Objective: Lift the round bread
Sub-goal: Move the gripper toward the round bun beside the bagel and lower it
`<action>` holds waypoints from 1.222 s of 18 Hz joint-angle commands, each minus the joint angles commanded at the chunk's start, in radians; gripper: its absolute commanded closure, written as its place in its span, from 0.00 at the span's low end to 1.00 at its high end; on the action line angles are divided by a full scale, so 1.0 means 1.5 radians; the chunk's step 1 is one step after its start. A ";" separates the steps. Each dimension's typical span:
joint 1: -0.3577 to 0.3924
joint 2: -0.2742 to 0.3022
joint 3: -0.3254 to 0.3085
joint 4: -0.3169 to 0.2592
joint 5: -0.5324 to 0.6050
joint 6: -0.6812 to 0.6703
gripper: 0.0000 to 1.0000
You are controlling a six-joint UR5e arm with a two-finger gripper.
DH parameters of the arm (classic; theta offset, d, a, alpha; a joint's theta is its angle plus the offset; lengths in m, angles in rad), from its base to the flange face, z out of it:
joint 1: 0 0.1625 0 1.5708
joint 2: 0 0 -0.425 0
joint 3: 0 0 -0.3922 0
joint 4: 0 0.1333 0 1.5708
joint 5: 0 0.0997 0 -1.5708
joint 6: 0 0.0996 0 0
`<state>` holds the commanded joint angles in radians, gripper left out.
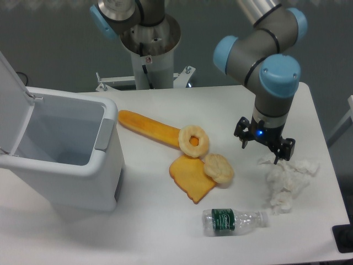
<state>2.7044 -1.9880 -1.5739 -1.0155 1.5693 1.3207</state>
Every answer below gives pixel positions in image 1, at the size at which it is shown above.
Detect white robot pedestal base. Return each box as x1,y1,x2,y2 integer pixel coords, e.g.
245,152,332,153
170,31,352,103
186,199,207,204
96,14,196,91

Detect crumpled white tissue paper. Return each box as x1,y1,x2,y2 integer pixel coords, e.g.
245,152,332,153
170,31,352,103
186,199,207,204
258,154,320,215

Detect pale round bread roll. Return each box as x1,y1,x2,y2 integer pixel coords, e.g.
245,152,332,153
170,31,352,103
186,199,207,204
204,153,234,184

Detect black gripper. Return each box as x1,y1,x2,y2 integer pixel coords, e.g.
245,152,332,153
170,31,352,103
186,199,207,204
234,117,296,165

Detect white frame at right edge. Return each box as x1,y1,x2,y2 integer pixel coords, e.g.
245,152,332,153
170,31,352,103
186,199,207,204
326,95,352,148

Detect clear plastic bottle green label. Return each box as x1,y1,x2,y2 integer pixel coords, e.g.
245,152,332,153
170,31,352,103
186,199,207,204
202,208,269,236

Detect white trash bin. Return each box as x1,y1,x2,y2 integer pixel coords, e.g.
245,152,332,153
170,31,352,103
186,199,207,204
1,87,125,211

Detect long orange baguette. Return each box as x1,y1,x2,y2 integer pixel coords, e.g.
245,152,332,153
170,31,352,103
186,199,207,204
118,110,180,149

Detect black cable on floor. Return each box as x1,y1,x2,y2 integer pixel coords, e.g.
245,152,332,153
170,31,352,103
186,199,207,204
15,71,29,85

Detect orange toast slice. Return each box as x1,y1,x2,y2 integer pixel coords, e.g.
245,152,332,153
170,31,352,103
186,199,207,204
169,155,217,204

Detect black device at table edge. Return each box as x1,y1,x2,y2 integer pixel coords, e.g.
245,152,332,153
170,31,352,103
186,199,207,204
332,224,352,253

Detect pale ring donut bread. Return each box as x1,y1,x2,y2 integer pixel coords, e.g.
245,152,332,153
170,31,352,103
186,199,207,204
178,125,209,158

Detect white open bin lid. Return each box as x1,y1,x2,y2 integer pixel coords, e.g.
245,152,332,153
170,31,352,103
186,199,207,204
1,55,42,155

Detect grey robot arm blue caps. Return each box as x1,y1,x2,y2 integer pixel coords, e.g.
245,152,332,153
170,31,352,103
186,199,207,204
90,1,308,160

